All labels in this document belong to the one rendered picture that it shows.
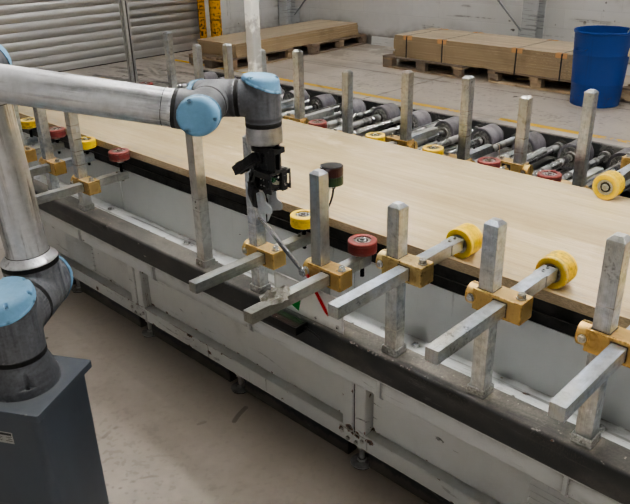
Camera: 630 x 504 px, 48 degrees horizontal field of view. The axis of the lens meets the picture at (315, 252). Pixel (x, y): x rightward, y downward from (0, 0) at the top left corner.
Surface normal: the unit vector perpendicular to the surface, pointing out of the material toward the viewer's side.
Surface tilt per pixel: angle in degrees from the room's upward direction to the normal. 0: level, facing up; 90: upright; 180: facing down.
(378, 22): 90
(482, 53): 90
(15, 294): 5
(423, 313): 90
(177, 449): 0
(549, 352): 90
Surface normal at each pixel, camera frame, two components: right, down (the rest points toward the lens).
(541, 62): -0.72, 0.31
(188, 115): 0.04, 0.44
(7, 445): -0.25, 0.41
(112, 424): -0.02, -0.91
